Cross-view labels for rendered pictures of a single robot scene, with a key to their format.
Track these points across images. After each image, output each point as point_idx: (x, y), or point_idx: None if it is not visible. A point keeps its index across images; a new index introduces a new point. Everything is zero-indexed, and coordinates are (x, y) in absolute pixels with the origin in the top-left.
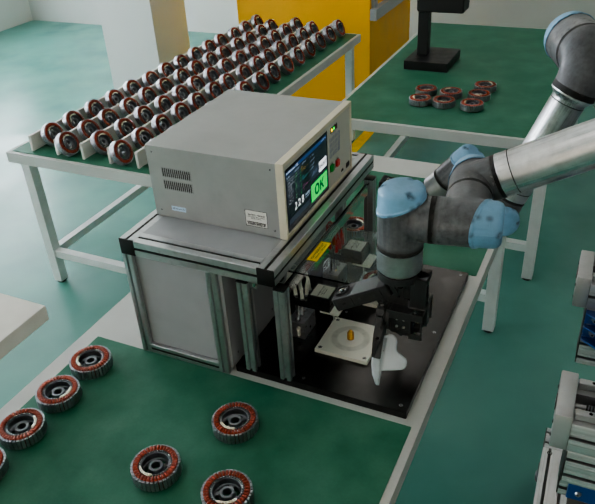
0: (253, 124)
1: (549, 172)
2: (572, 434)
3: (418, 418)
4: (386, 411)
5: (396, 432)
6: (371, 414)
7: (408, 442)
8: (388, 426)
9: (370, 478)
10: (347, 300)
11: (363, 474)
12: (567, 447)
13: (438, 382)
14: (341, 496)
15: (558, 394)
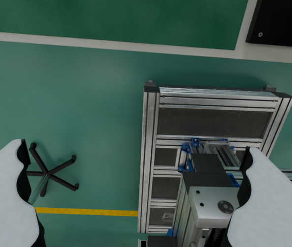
0: None
1: None
2: (191, 212)
3: (247, 54)
4: (253, 19)
5: (225, 37)
6: (249, 1)
7: (214, 51)
8: (232, 26)
9: (163, 26)
10: None
11: (166, 18)
12: (188, 198)
13: None
14: (134, 3)
15: (225, 218)
